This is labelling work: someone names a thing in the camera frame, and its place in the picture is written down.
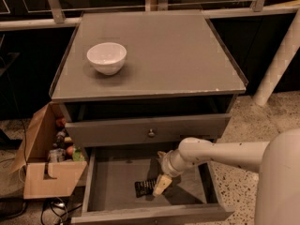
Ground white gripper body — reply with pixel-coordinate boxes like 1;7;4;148
160;150;191;177

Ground black rxbar chocolate bar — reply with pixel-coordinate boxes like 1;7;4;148
134;179;157;198

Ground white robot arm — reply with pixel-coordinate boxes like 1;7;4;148
153;14;300;225

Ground metal drawer knob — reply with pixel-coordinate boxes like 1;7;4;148
148;129;156;138

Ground grey top drawer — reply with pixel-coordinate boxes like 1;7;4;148
66;113;231;147

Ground grey open middle drawer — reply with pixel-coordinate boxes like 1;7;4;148
71;142;234;225

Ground grey drawer cabinet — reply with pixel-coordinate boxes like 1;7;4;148
49;10;248;157

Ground green packet in box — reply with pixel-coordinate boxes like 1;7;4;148
72;148;85;161

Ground red apple in box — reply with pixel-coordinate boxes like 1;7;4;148
66;145;74;157

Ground dark bottle in box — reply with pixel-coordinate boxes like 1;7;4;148
55;129;67;148

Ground clear jar in box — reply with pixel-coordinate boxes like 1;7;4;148
49;148;66;163

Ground white ceramic bowl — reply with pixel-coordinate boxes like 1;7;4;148
86;42;127;75

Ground open cardboard box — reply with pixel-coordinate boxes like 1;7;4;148
10;102;87;199

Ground metal railing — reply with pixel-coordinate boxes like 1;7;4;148
0;0;299;32

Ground black floor cables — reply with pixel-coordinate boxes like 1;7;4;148
0;197;83;225

